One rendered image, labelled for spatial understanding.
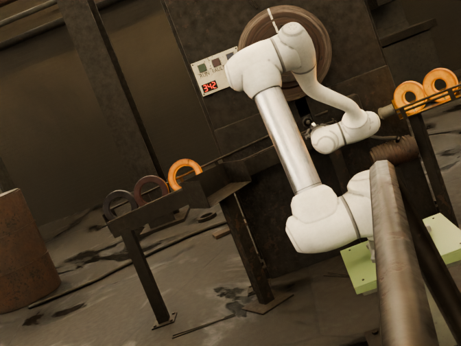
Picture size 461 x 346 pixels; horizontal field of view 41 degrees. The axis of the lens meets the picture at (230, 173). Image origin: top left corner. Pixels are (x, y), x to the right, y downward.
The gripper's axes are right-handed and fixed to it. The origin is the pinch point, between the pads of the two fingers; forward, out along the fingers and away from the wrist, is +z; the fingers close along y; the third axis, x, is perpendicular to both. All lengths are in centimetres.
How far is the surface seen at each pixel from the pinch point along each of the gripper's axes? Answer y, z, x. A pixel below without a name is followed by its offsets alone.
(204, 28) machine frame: -34, 40, 61
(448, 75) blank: 65, -6, 2
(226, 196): -50, -13, -14
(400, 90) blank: 44.9, 7.7, 0.1
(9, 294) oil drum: -259, 155, -73
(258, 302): -56, -5, -73
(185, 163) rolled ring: -68, 27, 0
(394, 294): -14, -255, 44
